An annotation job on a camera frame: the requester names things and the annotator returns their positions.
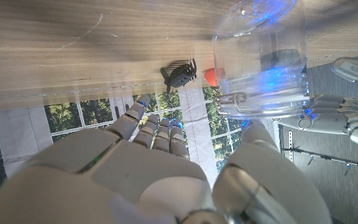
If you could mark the small orange red ball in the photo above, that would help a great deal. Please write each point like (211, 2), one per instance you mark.
(210, 77)

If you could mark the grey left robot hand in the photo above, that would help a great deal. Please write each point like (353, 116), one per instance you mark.
(337, 119)

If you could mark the clear glass hinged jar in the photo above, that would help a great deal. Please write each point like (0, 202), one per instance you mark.
(259, 37)

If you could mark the black hair clip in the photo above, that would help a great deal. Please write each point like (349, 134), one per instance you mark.
(180, 76)

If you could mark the printed window backdrop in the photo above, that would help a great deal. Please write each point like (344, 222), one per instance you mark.
(20, 133)

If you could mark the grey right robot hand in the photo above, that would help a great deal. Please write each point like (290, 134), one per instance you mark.
(135, 180)

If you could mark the white perforated wall strip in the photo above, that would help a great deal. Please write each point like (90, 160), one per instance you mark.
(290, 146)

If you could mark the black wall rail with clips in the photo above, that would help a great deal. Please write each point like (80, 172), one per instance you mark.
(328, 158)

